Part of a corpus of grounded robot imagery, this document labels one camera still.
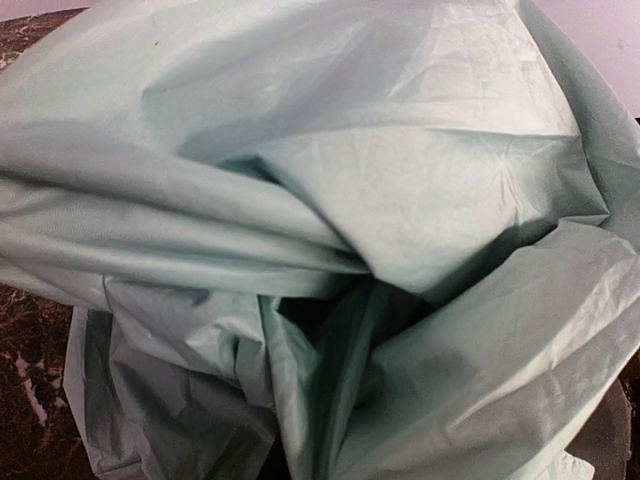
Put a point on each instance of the mint green folding umbrella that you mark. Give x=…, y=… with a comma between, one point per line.
x=399, y=239

